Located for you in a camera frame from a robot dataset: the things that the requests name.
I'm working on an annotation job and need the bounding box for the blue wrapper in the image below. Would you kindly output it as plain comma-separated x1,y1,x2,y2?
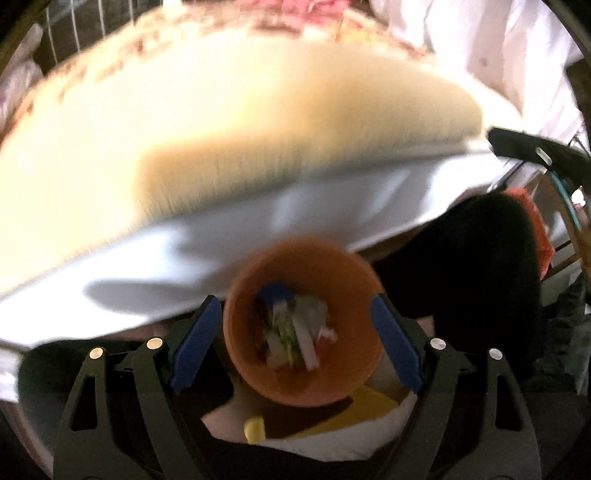
259,282,290,306

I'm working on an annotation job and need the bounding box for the floral pink pillow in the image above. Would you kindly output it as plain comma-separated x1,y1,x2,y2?
0,23,45,134

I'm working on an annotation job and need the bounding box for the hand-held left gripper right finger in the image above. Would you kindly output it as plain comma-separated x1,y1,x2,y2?
369,292,543,480

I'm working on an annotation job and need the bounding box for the red-orange plastic bag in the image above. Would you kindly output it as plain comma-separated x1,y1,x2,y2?
505,187,556,281

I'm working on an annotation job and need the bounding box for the orange fleece blanket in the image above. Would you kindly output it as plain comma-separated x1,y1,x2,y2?
0,9,485,296

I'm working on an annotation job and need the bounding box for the metal window grille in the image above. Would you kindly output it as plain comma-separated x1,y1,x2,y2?
44,0,162,65

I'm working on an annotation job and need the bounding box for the white curtain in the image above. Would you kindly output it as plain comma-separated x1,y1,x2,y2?
369,0,588,185

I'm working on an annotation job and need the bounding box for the yellow cloth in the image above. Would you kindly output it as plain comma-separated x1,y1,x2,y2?
244,385,400,445

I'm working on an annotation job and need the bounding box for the orange plastic bucket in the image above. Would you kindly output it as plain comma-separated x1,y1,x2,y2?
223,240,386,408

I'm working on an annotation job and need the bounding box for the crumpled white tissue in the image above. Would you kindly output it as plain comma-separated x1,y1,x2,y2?
294,295,339,343

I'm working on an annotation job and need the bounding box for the white cloth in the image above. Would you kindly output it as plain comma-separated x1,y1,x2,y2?
202,392,417,463

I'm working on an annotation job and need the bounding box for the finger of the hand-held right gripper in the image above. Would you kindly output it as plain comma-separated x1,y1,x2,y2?
487,127,591,179

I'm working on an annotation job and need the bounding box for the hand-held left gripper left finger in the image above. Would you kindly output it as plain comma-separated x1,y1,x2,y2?
53,295,222,480

